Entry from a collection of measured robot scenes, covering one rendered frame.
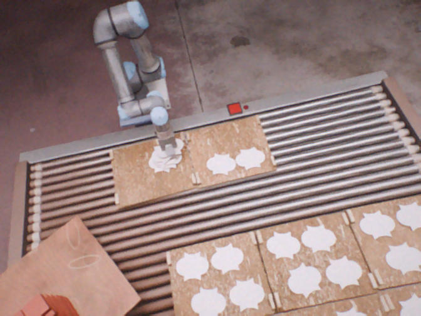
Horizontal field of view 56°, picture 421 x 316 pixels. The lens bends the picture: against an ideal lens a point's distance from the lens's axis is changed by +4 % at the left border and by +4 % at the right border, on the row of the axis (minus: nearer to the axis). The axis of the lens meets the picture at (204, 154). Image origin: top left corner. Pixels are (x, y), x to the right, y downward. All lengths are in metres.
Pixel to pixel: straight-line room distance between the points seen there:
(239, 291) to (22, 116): 2.74
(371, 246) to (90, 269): 1.20
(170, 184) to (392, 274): 1.05
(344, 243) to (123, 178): 1.10
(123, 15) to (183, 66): 2.01
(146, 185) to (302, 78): 2.05
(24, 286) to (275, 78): 2.60
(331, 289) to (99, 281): 0.96
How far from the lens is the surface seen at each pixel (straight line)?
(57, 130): 3.64
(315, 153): 2.07
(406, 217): 1.98
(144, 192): 1.98
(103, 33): 1.83
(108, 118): 3.54
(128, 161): 2.09
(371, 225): 1.92
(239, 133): 2.09
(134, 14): 1.81
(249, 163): 1.98
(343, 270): 1.82
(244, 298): 1.75
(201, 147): 2.06
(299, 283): 1.77
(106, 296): 1.75
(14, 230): 2.13
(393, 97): 2.33
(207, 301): 1.75
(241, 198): 1.92
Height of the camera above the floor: 2.66
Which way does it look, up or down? 58 degrees down
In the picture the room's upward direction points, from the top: 11 degrees counter-clockwise
